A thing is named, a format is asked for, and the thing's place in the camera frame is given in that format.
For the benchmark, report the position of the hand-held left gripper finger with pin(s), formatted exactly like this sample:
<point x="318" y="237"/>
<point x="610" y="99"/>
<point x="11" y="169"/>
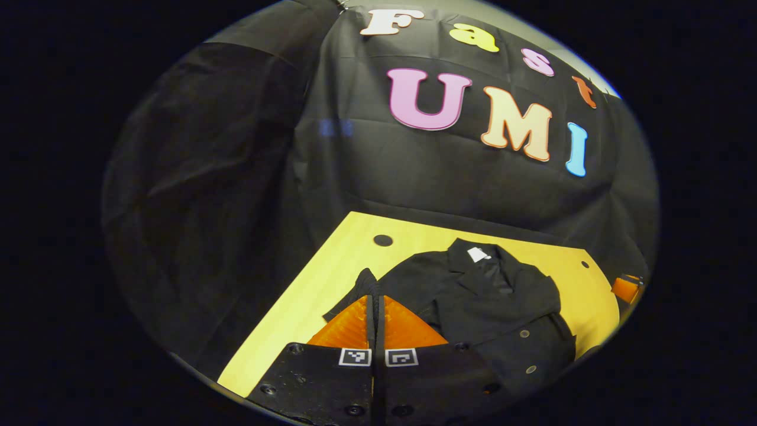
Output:
<point x="370" y="325"/>
<point x="379" y="325"/>

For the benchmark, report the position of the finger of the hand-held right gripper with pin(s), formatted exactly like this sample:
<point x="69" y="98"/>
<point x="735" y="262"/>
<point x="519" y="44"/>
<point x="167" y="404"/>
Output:
<point x="626" y="289"/>

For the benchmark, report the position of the black buttoned shirt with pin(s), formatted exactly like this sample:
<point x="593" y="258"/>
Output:
<point x="473" y="302"/>

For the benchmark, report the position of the black backdrop cloth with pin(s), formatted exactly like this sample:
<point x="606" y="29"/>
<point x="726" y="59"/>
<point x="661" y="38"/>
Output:
<point x="414" y="177"/>

